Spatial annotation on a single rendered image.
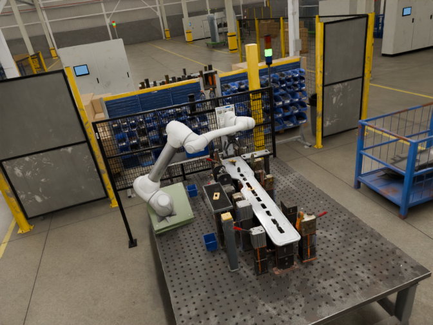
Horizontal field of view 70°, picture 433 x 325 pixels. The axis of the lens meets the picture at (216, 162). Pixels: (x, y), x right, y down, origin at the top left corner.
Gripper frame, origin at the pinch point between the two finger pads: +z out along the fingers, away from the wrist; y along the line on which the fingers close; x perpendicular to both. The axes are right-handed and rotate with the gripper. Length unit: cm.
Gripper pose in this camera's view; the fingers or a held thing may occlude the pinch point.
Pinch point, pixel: (232, 153)
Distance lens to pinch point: 296.7
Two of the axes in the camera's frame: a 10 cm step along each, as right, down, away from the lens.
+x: -2.4, -4.1, 8.8
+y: 9.6, -2.1, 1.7
